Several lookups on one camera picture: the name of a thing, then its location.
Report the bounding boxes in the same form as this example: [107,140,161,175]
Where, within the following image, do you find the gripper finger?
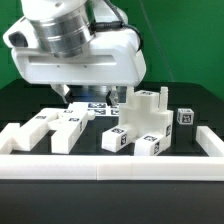
[106,86,119,106]
[51,84,71,104]

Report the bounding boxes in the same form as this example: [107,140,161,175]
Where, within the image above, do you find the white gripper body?
[12,23,146,86]

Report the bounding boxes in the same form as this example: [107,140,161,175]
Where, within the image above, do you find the white chair back frame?
[13,103,95,154]

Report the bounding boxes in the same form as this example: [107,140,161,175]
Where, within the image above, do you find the white chair seat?
[118,87,173,148]

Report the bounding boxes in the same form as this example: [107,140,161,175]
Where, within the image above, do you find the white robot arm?
[8,0,146,104]

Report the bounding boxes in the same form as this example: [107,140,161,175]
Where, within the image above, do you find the white tag sheet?
[67,101,129,118]

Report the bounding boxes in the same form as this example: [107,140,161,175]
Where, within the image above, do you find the tagged white cube right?
[177,108,194,125]

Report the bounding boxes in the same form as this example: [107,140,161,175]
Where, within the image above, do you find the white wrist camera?
[3,17,38,48]

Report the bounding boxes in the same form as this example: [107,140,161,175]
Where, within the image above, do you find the white left fence rail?
[0,123,20,155]

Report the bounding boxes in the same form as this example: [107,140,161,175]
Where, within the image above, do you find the white fence rail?
[0,155,224,181]
[0,123,20,155]
[196,126,224,158]

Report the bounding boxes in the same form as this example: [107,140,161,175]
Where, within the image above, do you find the white front fence rail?
[0,155,224,181]

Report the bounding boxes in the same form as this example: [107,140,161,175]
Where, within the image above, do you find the white right fence rail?
[196,126,224,158]

